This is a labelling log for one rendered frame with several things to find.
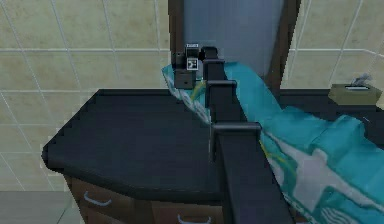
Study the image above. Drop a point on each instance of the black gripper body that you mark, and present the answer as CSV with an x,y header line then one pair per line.
x,y
182,77

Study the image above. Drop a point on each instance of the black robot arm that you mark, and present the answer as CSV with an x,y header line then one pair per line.
x,y
245,173

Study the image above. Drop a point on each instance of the brown framed mirror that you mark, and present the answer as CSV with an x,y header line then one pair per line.
x,y
233,33

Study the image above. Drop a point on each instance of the brown cabinet with black top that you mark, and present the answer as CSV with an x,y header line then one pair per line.
x,y
133,143

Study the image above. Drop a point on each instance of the teal patterned cloth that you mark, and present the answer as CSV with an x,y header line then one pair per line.
x,y
320,156

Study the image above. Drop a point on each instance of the olive tissue box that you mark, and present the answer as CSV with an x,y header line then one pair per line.
x,y
355,94

